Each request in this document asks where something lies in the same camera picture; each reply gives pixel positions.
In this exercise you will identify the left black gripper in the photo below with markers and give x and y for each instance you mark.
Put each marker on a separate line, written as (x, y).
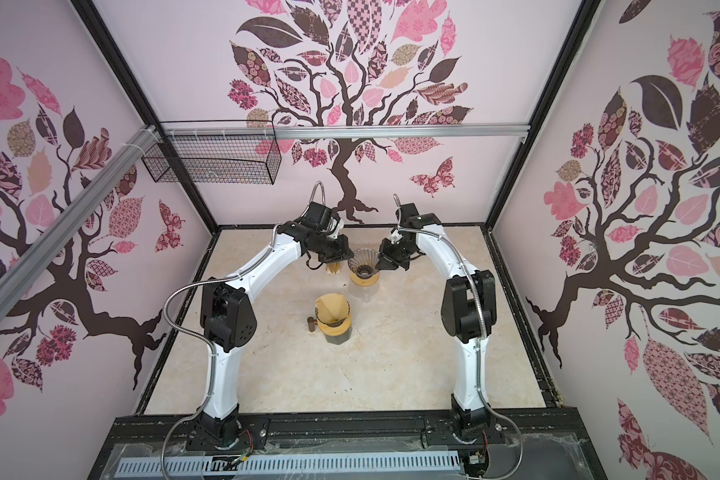
(340, 252)

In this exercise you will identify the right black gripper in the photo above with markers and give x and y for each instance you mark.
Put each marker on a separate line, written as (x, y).
(385, 260)

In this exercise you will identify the wooden ring holder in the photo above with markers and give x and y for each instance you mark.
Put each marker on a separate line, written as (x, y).
(365, 278)
(345, 334)

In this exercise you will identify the brown paper coffee filter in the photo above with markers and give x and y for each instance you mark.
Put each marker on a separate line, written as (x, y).
(332, 306)

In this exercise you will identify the green glass dripper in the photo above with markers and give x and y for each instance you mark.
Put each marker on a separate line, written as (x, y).
(336, 327)

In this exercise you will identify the grey glass carafe mug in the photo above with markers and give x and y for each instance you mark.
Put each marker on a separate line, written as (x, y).
(312, 325)

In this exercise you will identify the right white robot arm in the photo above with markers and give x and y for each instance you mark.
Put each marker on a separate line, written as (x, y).
(468, 308)

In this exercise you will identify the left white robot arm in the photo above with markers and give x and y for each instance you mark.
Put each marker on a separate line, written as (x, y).
(227, 314)

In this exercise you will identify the coffee filter pack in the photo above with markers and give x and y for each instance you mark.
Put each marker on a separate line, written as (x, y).
(333, 268)

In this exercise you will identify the clear plastic dripper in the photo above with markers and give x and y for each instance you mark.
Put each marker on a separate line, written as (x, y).
(364, 293)

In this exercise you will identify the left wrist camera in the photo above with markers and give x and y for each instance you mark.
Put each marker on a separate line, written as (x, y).
(320, 218)

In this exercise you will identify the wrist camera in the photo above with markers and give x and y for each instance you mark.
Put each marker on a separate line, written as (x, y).
(408, 216)
(320, 218)

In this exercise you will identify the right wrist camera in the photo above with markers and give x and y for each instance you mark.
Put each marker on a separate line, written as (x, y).
(408, 216)

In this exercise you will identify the black wire basket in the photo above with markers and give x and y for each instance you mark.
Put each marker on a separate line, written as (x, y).
(215, 152)

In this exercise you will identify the aluminium rail back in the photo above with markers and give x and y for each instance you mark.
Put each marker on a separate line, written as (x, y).
(400, 131)

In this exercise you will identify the aluminium rail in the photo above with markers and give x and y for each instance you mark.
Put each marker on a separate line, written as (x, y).
(400, 131)
(40, 254)

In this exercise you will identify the white cable duct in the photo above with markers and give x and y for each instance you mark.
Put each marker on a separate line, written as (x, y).
(324, 463)

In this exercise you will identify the black base frame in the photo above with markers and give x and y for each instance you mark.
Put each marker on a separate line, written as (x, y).
(525, 443)

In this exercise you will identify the aluminium rail left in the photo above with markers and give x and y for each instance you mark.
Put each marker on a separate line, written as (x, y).
(40, 254)

